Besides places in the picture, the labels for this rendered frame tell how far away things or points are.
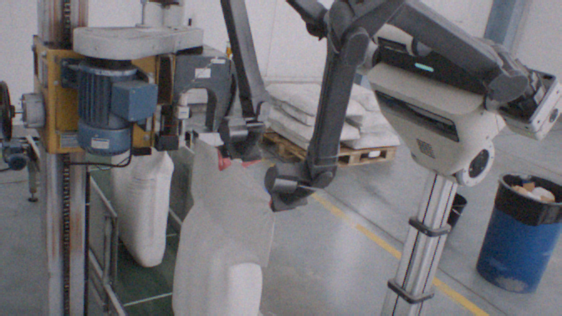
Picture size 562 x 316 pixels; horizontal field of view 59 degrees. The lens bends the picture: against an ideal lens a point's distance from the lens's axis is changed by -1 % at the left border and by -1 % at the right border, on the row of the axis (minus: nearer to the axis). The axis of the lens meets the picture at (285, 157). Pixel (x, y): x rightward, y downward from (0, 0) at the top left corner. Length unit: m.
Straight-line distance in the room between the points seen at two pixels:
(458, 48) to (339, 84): 0.24
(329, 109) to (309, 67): 6.20
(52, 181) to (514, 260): 2.66
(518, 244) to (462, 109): 2.12
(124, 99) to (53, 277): 0.80
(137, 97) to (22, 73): 3.07
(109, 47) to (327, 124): 0.62
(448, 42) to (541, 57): 8.89
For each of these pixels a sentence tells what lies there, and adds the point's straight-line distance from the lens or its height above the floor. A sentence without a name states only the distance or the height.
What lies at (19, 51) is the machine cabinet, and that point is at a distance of 4.36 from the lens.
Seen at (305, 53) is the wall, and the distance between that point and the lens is 7.10.
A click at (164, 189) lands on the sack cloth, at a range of 2.13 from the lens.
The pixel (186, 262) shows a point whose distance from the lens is 1.75.
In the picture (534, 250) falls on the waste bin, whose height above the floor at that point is 0.32.
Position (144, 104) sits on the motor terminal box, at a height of 1.25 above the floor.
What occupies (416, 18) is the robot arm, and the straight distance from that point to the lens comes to 0.92.
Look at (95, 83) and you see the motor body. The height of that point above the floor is 1.29.
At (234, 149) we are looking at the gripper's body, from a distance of 1.46.
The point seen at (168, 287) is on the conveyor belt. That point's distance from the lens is 2.14.
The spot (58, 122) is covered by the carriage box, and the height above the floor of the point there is 1.12.
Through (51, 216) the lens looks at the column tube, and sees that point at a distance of 1.81.
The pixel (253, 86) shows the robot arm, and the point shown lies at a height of 1.34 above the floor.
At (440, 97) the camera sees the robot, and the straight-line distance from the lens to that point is 1.37.
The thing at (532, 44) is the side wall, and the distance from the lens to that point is 9.96.
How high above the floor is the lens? 1.65
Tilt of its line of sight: 20 degrees down
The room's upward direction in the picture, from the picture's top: 10 degrees clockwise
